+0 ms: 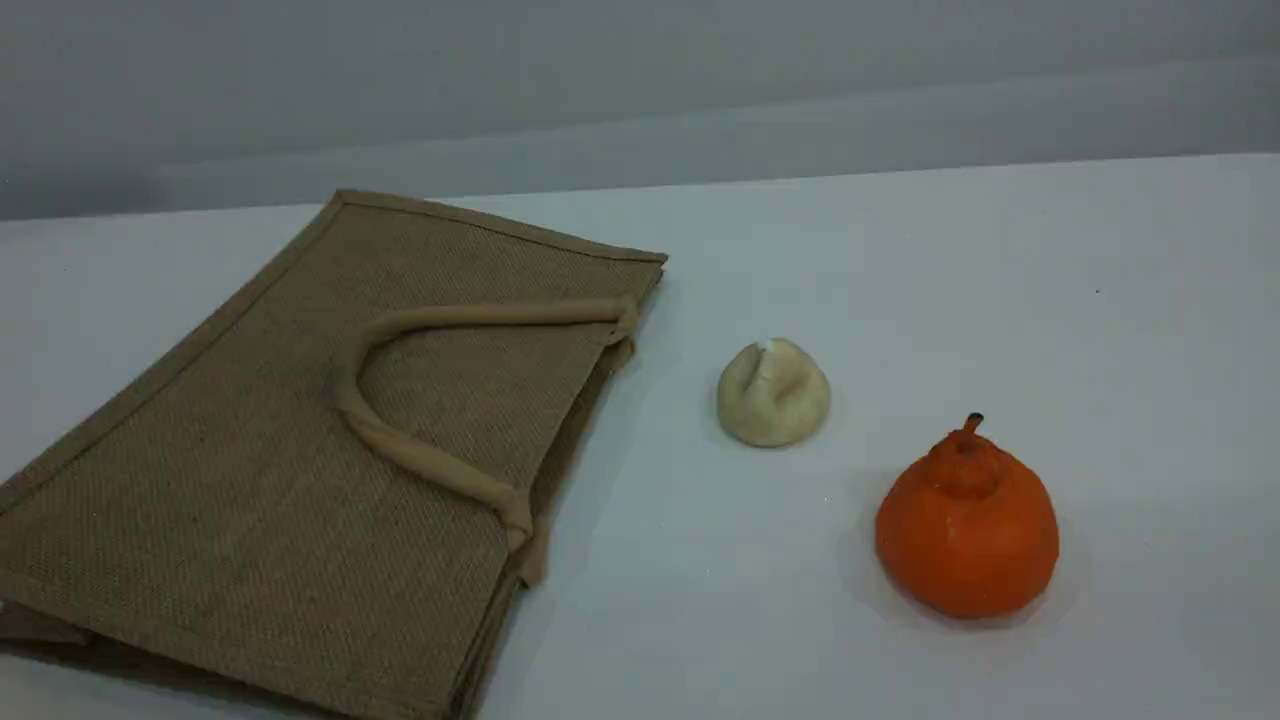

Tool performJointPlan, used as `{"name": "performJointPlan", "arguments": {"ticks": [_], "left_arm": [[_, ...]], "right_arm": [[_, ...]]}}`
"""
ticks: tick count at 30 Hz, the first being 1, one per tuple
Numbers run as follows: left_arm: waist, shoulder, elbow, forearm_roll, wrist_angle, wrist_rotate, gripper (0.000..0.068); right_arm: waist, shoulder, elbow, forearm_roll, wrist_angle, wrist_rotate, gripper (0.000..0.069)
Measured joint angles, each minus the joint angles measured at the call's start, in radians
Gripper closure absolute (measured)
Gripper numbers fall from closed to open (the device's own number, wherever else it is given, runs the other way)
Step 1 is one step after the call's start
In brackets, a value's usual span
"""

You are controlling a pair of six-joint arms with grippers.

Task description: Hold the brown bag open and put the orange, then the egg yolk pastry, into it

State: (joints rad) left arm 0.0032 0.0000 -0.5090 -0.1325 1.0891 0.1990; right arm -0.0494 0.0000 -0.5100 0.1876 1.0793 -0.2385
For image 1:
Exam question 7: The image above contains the orange with knobbed stem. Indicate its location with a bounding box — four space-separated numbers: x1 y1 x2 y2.
875 412 1061 621

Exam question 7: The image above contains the brown burlap tote bag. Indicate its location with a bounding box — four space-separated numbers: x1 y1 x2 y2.
0 188 669 720

